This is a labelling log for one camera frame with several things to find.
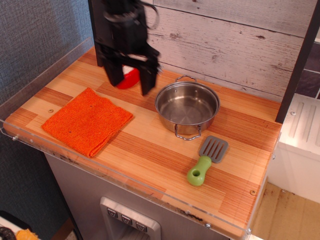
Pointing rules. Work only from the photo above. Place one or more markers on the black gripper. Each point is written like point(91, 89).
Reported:
point(128, 22)

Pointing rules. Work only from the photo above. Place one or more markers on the stainless steel pot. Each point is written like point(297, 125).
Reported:
point(187, 107)

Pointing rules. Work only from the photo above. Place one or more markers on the orange knitted towel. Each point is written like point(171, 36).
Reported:
point(87, 122)

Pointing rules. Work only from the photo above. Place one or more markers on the red white cheese wedge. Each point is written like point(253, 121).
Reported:
point(131, 77)

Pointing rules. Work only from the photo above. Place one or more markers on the clear acrylic edge guard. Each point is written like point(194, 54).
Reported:
point(147, 159)

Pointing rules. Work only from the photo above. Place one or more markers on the silver toy fridge cabinet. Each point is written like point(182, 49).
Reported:
point(83, 190)

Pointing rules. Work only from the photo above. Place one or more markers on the silver dispenser panel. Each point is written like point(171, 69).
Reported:
point(123, 223)

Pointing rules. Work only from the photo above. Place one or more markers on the white toy sink unit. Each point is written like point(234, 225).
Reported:
point(295, 163)

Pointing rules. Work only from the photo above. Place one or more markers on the yellow black object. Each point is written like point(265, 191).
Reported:
point(24, 234)

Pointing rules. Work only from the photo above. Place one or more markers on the dark left upright post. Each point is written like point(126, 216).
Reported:
point(99, 28)

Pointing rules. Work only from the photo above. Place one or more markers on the dark upright post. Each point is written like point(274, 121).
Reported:
point(99, 28)
point(302, 58)

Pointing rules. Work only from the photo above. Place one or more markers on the grey spatula green handle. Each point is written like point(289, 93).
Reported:
point(212, 151)

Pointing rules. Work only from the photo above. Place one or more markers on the dark right upright post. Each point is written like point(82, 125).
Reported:
point(302, 58)

